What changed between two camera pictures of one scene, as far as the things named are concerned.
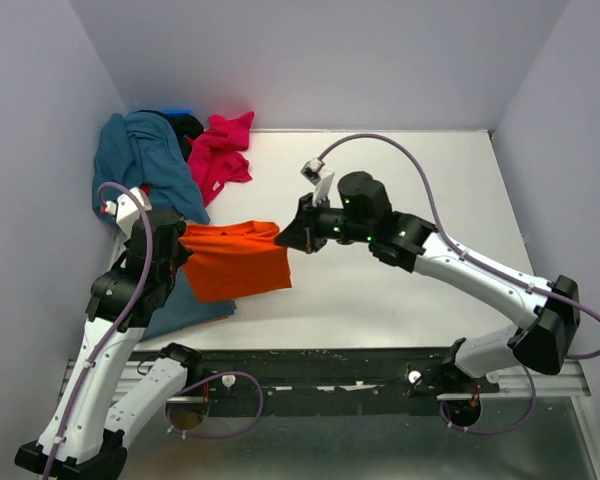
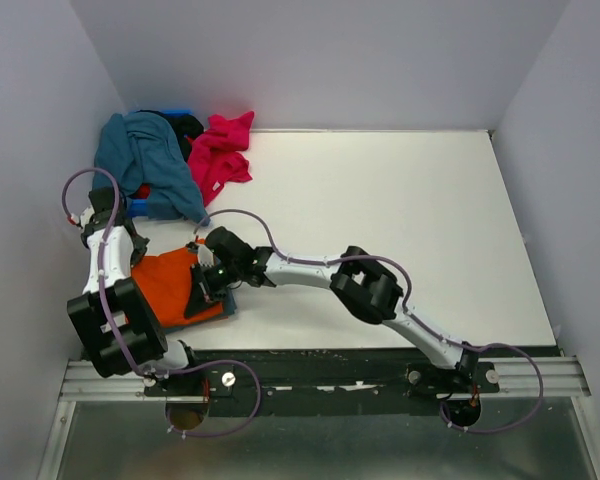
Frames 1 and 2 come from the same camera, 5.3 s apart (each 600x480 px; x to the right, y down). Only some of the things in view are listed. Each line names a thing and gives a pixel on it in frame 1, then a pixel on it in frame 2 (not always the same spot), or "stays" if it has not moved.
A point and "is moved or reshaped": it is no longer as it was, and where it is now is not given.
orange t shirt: x=234 y=259 is moved or reshaped
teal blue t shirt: x=138 y=148 stays
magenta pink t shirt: x=217 y=155 stays
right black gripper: x=304 y=232 → x=202 y=291
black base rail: x=330 y=381 stays
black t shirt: x=185 y=127 stays
